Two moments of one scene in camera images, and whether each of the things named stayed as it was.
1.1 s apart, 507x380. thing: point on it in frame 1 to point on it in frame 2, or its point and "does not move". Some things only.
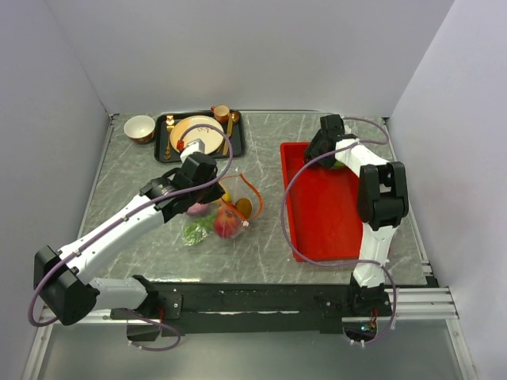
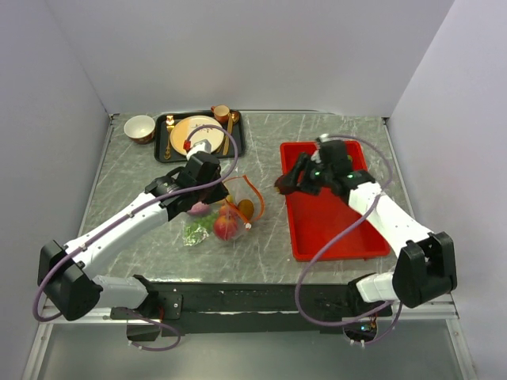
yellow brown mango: x=244 y=205 does not move
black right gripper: x=313 y=149 to x=300 y=165
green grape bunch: x=198 y=229 does not move
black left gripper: x=214 y=195 does not move
